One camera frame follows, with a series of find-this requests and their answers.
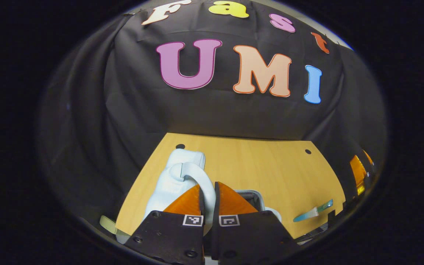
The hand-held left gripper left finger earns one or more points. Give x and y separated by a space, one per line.
201 206

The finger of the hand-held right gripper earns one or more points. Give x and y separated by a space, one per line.
358 176
368 158

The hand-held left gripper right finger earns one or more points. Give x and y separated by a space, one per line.
215 206

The light blue small suitcase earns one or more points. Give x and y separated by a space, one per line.
168 184

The pale green box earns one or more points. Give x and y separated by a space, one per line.
109 224

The black backdrop cloth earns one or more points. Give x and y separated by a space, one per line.
131 110

